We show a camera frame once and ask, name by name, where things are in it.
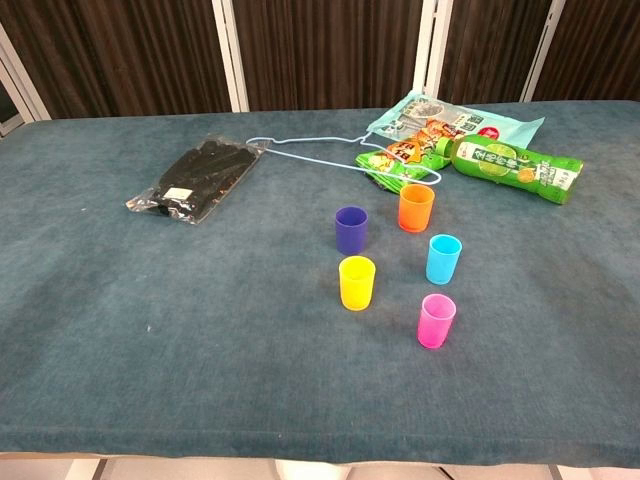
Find purple plastic bowl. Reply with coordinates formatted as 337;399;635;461
334;205;370;256

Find light blue plastic cup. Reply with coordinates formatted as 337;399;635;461
425;233;464;286

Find pink plastic cup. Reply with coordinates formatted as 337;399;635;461
417;293;458;350

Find large orange plastic cup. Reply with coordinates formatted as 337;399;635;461
397;184;436;235

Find green and orange snack bag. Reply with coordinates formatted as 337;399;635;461
354;130;454;195

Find black gloves in clear bag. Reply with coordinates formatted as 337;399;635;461
124;132;265;226

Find blue felt table cover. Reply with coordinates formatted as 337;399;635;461
0;99;640;470

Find green labelled drink bottle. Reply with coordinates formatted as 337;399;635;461
433;133;585;206

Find light blue snack bag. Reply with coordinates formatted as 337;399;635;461
366;89;546;151

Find light blue wire hanger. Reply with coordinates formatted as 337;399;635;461
245;133;443;187

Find white partition post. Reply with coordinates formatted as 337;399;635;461
210;0;250;113
0;22;52;137
413;0;454;109
519;0;566;104

